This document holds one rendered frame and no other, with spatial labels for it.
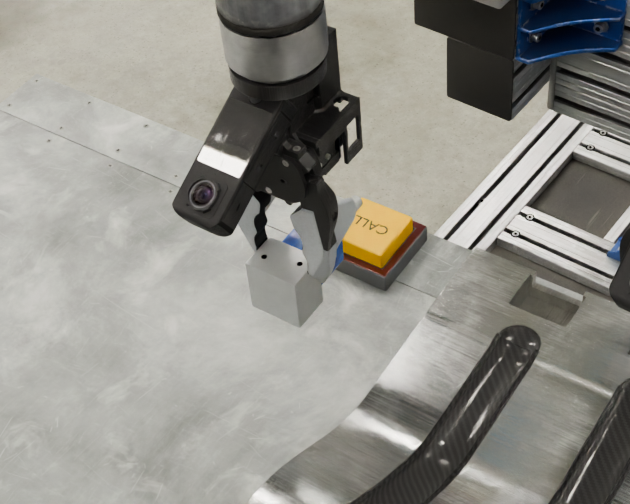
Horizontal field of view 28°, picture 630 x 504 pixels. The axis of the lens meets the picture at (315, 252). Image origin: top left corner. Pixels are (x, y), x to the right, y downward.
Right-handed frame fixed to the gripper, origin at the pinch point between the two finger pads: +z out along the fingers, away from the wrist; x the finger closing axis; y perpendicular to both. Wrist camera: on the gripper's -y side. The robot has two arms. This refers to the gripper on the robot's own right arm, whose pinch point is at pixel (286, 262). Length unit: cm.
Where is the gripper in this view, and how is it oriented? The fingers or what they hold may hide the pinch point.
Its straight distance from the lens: 103.6
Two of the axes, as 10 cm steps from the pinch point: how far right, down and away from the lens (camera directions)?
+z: 0.8, 6.9, 7.2
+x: -8.3, -3.6, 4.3
